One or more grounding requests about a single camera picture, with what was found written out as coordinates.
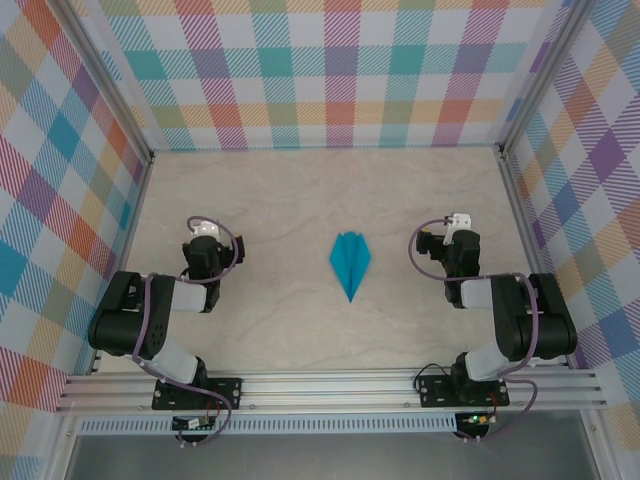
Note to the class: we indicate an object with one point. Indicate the blue paper sheet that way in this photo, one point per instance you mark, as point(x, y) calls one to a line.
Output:
point(352, 260)

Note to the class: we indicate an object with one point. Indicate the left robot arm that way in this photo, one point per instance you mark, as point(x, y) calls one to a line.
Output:
point(120, 325)

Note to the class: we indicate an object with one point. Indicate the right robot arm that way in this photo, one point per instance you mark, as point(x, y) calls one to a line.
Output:
point(540, 325)

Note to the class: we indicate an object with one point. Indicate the grey metal panel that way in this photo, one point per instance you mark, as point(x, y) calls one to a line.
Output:
point(325, 457)

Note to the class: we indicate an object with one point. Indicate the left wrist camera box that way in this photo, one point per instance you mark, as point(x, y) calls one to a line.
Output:
point(205, 227)

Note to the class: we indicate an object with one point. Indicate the aluminium side rail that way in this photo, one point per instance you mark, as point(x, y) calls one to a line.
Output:
point(127, 260)
point(525, 240)

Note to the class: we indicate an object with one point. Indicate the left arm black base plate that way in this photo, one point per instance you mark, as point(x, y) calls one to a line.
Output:
point(225, 392)

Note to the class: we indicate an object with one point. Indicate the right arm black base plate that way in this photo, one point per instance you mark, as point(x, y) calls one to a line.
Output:
point(437, 392)

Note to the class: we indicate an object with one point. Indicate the aluminium mounting rail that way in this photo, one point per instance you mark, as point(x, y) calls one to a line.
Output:
point(325, 392)

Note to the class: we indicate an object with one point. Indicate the aluminium frame post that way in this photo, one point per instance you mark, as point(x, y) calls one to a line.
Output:
point(542, 80)
point(105, 80)

